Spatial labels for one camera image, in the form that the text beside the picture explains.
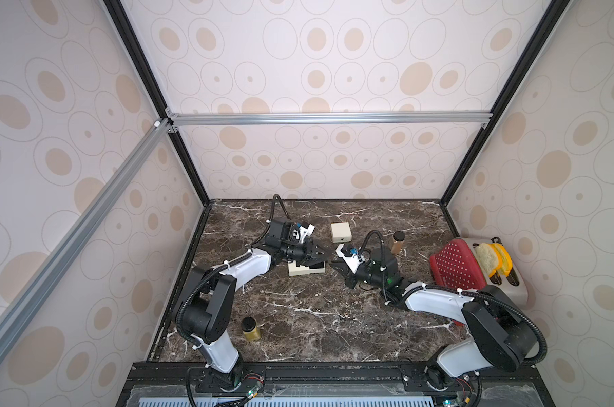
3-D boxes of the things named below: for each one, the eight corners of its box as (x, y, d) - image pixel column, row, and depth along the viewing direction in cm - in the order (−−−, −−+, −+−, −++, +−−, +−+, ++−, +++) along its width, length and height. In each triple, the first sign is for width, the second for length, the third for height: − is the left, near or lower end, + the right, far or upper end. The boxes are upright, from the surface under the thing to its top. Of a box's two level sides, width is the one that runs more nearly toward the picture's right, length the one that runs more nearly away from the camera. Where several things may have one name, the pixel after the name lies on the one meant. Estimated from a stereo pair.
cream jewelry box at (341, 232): (331, 244, 107) (332, 238, 104) (330, 227, 113) (331, 221, 110) (351, 244, 107) (352, 238, 104) (349, 227, 113) (350, 221, 110)
